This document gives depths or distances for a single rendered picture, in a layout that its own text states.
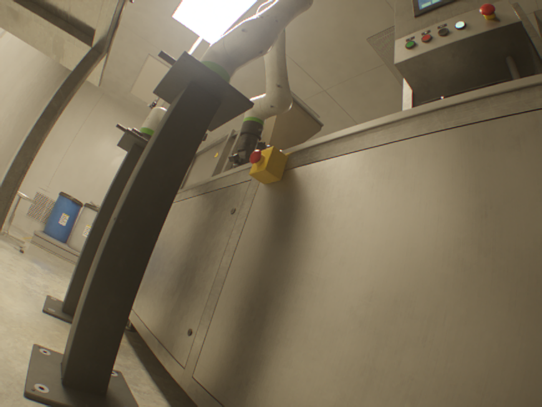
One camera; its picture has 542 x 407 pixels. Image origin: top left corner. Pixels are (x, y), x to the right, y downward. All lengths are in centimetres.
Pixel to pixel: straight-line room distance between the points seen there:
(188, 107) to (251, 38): 27
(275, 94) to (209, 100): 34
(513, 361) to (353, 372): 22
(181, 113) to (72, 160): 421
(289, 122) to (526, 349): 156
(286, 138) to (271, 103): 58
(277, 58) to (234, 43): 33
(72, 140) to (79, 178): 64
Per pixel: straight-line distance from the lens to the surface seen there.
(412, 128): 55
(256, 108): 120
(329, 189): 58
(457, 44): 72
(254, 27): 89
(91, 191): 486
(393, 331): 41
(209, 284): 81
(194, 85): 87
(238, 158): 111
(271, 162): 72
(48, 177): 491
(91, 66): 54
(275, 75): 117
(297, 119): 170
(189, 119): 82
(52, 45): 70
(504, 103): 52
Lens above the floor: 39
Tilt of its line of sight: 20 degrees up
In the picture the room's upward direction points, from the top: 19 degrees clockwise
